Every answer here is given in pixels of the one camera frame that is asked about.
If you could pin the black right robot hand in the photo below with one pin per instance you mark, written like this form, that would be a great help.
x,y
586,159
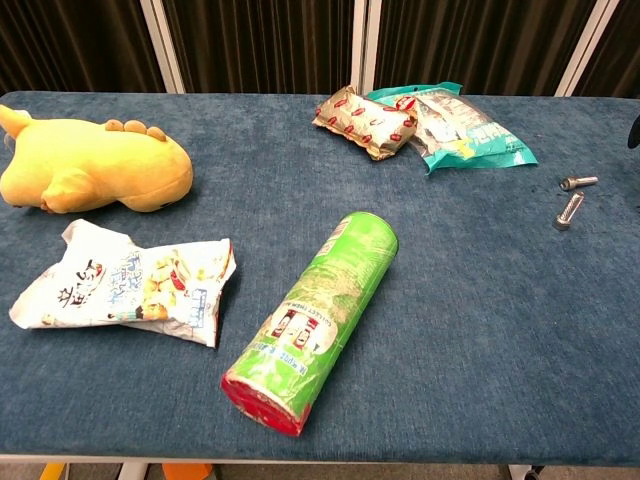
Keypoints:
x,y
635,132

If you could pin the silver metal bolt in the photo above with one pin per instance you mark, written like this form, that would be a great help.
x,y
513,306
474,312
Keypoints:
x,y
580,182
570,210

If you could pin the dark brown curtain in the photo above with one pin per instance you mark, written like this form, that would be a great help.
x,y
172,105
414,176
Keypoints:
x,y
480,45
70,45
620,55
260,45

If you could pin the teal snack bag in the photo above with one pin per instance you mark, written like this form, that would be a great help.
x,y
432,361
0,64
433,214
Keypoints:
x,y
465,130

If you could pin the blue fabric table cover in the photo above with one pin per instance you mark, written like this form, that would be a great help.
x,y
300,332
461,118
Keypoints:
x,y
475,325

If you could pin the gold red snack packet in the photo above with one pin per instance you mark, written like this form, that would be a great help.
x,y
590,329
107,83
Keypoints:
x,y
370,122

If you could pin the green chips can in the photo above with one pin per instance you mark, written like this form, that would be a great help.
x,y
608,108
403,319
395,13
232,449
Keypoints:
x,y
325,310

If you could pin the white table leg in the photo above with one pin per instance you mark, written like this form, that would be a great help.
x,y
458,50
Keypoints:
x,y
520,473
132,471

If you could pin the yellow plush dinosaur toy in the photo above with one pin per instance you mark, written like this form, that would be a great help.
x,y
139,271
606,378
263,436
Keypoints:
x,y
100,165

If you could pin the white crumpled snack bag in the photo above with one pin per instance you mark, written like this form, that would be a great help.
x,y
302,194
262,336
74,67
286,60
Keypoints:
x,y
105,285

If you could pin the yellow orange object under table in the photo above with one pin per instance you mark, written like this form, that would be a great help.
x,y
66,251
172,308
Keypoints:
x,y
52,472

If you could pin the white partition frame post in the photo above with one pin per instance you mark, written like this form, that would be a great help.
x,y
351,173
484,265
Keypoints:
x,y
587,47
364,45
162,45

